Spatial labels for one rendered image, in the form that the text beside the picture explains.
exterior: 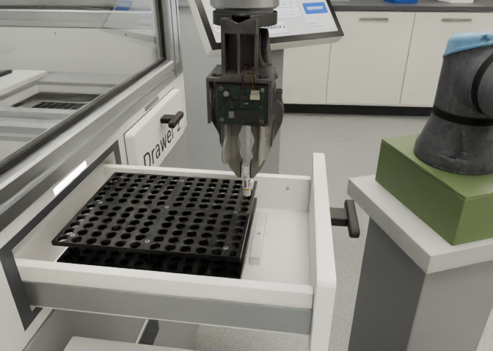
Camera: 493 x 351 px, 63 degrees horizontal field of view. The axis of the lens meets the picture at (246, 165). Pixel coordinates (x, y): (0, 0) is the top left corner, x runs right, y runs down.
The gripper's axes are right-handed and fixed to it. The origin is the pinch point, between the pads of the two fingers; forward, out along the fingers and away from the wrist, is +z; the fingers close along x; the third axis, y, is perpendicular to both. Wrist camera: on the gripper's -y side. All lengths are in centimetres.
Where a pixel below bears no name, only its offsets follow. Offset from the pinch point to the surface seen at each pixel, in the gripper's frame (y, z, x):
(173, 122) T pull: -23.1, 3.1, -17.4
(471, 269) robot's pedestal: -17, 28, 42
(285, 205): -6.2, 9.8, 5.6
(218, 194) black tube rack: 0.9, 4.2, -3.8
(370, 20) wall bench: -291, 14, 59
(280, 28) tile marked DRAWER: -89, -6, 0
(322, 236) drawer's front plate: 12.9, 1.4, 9.9
